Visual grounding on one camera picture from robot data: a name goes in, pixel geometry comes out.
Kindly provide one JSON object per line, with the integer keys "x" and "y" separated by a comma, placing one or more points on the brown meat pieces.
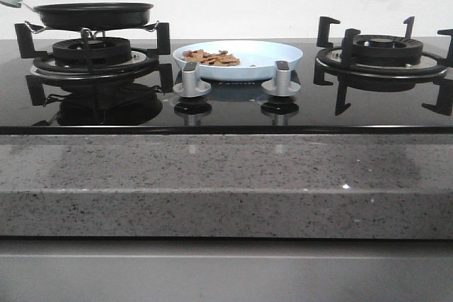
{"x": 222, "y": 58}

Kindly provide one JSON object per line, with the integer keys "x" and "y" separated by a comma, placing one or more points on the light blue plate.
{"x": 256, "y": 59}

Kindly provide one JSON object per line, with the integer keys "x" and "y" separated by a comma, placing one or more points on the black frying pan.
{"x": 101, "y": 16}

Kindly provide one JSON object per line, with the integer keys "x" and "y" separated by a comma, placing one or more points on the left silver stove knob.
{"x": 191, "y": 85}

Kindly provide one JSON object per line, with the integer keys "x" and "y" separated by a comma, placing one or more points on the silver stove knob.
{"x": 191, "y": 85}
{"x": 281, "y": 84}

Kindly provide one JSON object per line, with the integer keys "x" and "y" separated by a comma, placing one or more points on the right silver stove knob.
{"x": 281, "y": 84}

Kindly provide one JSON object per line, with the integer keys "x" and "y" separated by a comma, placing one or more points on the left black pan support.
{"x": 143, "y": 61}

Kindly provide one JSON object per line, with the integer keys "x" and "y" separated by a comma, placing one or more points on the right black burner head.
{"x": 386, "y": 47}

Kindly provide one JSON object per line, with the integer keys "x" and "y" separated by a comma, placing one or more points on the black burner head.
{"x": 104, "y": 51}
{"x": 386, "y": 47}

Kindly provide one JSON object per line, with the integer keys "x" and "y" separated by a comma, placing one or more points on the left black burner head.
{"x": 104, "y": 51}

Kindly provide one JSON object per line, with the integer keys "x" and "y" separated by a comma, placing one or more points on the black glass gas hob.
{"x": 328, "y": 103}

